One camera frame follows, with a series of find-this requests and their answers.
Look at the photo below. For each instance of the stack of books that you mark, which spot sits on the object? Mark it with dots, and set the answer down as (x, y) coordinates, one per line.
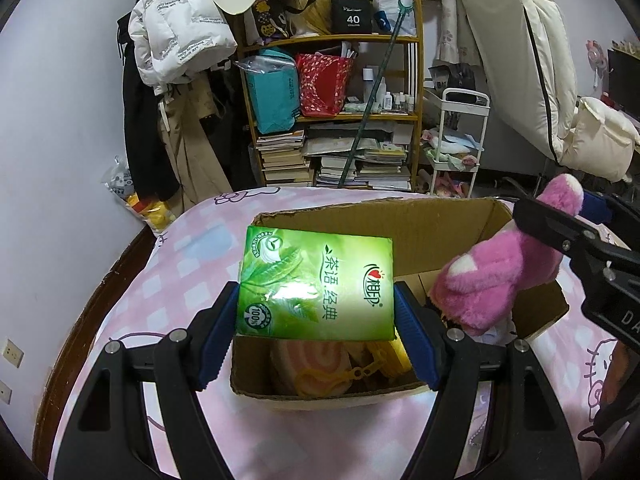
(282, 159)

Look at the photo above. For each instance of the pink swirl roll cushion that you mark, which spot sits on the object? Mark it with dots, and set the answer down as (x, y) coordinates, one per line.
(315, 369)

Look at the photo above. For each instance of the wooden bookshelf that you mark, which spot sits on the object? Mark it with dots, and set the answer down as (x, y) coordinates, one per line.
(342, 109)

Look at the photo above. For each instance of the black hanging coat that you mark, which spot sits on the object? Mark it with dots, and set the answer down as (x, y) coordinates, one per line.
(148, 161)

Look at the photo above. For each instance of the beige trench coat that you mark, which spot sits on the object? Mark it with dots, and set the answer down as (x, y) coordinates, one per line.
(193, 160)

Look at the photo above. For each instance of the open cardboard box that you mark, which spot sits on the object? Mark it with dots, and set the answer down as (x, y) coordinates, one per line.
(426, 233)

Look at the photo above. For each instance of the green tissue pack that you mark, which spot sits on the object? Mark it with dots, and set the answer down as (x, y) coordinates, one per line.
(305, 285)

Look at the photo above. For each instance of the person's right hand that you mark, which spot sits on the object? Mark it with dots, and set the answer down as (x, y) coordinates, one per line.
(616, 375)

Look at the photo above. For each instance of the red patterned gift bag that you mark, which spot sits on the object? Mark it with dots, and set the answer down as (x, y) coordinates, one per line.
(323, 81)

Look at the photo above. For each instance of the yellow plush toy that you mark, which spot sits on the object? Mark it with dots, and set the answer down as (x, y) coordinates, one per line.
(388, 357)

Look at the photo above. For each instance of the wall outlet upper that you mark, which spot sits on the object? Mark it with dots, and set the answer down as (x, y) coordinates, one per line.
(12, 353)

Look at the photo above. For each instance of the purple dressed plush doll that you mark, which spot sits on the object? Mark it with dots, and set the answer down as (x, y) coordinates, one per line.
(500, 334)

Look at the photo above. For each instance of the black box marked 40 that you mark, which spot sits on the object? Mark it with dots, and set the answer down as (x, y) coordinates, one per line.
(351, 17)

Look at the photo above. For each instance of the green pole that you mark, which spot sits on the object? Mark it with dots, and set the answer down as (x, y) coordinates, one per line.
(403, 11)

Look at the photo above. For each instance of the teal shopping bag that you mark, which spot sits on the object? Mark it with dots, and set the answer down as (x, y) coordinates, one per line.
(272, 82)

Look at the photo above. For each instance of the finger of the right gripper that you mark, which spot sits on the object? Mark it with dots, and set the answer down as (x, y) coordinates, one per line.
(612, 212)
(591, 258)

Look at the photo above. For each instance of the white rolling cart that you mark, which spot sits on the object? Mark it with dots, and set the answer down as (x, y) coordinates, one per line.
(454, 156)

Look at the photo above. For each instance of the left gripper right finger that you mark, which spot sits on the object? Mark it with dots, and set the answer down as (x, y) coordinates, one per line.
(526, 434)

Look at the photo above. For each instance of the wall outlet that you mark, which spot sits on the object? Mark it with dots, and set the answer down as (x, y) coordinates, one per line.
(12, 353)
(5, 393)

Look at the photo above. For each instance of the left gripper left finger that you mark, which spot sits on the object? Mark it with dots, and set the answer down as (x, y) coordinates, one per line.
(108, 434)

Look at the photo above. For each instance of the cream folded mattress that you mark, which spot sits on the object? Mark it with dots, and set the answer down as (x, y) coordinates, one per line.
(532, 81)

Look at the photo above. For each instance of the pink plush toy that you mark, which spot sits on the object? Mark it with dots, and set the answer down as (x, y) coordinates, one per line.
(477, 289)

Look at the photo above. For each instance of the white puffer jacket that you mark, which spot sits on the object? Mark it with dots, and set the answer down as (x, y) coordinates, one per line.
(174, 40)

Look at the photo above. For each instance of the wall outlet lower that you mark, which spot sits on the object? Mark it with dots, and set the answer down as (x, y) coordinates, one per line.
(5, 393)

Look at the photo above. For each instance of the plastic bag on floor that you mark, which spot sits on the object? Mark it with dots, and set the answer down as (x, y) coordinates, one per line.
(151, 211)

